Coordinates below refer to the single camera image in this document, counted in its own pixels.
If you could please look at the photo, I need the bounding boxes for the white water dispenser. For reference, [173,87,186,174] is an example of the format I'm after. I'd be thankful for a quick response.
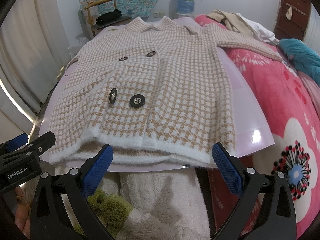
[174,12,196,19]

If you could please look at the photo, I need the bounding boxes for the white curtain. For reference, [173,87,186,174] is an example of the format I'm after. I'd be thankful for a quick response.
[1,0,69,112]

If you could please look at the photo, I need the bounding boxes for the white fluffy garment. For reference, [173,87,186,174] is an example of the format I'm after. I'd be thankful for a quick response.
[116,168,210,239]

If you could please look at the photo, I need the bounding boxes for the green fuzzy sleeve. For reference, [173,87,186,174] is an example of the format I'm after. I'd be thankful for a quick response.
[87,189,133,238]

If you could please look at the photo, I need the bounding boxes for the wall power socket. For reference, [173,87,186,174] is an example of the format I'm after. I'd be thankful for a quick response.
[153,12,165,18]

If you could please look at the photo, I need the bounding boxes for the black garment on chair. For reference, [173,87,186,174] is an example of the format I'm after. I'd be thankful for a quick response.
[96,9,122,25]

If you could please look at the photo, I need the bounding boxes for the teal garment on bed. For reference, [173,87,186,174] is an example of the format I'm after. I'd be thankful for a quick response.
[279,38,320,86]

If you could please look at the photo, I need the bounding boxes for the dark red wooden door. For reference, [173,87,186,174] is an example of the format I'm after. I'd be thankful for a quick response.
[274,0,311,40]

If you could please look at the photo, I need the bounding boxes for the beige white houndstooth coat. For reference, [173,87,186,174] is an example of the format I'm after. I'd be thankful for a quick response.
[48,17,281,167]

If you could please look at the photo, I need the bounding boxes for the person's left hand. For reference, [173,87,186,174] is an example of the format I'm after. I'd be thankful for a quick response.
[15,186,30,239]

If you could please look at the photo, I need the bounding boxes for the white garment on bed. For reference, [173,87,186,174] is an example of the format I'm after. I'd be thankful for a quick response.
[236,12,276,43]

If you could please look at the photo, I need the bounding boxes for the beige garment pile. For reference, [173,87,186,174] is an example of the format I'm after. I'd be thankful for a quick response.
[207,9,254,38]

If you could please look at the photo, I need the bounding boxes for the wooden chair black seat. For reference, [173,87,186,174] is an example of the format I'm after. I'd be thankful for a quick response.
[81,0,133,38]

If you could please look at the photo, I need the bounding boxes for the blue water bottle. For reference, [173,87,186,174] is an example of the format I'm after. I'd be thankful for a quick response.
[176,0,195,14]

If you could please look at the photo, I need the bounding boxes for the pink floral blanket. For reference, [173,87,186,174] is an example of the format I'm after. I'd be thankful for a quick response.
[194,14,320,239]

